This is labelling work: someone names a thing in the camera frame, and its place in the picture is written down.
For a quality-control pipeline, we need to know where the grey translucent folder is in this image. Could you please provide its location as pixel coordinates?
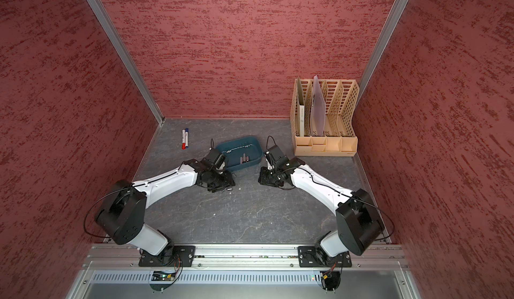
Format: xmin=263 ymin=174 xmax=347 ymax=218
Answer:
xmin=311 ymin=75 xmax=326 ymax=137

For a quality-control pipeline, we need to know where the teal plastic storage box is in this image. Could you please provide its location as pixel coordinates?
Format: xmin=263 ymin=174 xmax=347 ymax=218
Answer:
xmin=216 ymin=136 xmax=264 ymax=173

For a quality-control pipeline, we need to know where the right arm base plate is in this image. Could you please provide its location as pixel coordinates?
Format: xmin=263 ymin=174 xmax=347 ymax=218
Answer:
xmin=297 ymin=245 xmax=352 ymax=268

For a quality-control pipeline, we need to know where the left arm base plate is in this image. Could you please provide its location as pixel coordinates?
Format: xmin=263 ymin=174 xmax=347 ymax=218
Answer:
xmin=139 ymin=245 xmax=196 ymax=268

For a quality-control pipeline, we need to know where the blue cap whiteboard marker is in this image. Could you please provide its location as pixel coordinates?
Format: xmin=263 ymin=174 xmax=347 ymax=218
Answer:
xmin=185 ymin=128 xmax=189 ymax=149

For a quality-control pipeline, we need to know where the right aluminium corner post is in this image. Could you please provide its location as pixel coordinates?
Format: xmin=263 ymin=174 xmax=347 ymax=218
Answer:
xmin=357 ymin=0 xmax=409 ymax=104

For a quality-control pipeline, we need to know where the left aluminium corner post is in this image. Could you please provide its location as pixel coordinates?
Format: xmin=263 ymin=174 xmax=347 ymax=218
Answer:
xmin=86 ymin=0 xmax=165 ymax=126

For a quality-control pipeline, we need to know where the red cap whiteboard marker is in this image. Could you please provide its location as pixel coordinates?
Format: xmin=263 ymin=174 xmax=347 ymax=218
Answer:
xmin=182 ymin=129 xmax=187 ymax=150

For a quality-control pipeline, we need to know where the aluminium corner post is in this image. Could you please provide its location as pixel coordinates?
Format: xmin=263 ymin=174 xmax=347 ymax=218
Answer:
xmin=357 ymin=0 xmax=409 ymax=104
xmin=86 ymin=0 xmax=165 ymax=126

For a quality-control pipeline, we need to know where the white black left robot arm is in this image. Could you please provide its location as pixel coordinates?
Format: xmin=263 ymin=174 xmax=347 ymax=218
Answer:
xmin=95 ymin=159 xmax=236 ymax=260

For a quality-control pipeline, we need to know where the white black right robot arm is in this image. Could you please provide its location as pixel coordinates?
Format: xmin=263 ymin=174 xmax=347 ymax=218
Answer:
xmin=258 ymin=158 xmax=385 ymax=258

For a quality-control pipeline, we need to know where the beige plastic file organizer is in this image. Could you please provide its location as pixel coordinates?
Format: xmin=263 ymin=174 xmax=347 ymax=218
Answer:
xmin=290 ymin=76 xmax=360 ymax=157

